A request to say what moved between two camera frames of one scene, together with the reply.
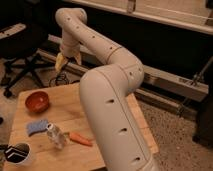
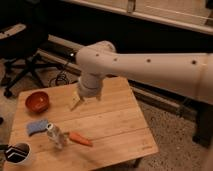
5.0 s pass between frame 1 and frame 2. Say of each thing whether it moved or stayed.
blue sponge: stayed
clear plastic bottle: stayed
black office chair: stayed
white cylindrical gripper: moved
